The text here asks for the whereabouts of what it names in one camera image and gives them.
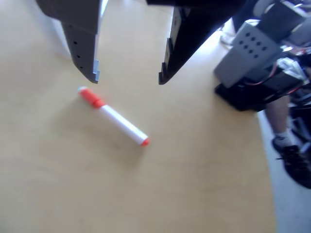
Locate person's leg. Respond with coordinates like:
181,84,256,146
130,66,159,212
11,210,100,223
266,96,311,189

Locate white marker pen red cap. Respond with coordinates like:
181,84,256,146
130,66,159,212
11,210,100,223
77,86,150,147

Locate red cable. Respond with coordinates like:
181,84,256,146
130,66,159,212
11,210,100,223
244,64,304,96

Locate black office chair base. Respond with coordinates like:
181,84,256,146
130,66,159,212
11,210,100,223
288,101,311,152

